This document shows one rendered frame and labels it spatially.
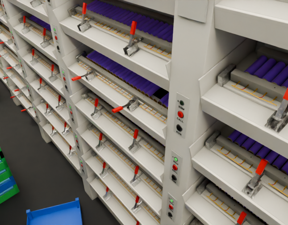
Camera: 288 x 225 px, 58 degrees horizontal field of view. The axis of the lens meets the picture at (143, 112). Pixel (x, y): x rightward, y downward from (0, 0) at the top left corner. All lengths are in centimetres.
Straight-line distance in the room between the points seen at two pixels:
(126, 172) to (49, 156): 107
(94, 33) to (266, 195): 70
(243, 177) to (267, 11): 38
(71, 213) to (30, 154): 66
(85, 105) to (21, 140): 120
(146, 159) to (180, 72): 43
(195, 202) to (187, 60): 45
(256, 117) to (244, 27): 17
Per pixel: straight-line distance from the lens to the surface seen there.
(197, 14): 53
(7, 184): 188
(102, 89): 98
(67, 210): 177
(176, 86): 62
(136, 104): 85
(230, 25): 51
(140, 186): 111
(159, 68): 68
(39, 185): 195
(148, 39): 76
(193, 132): 65
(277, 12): 48
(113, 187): 136
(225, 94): 59
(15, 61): 227
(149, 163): 93
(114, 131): 106
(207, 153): 71
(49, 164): 207
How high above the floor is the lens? 143
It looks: 36 degrees down
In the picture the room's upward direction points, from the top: straight up
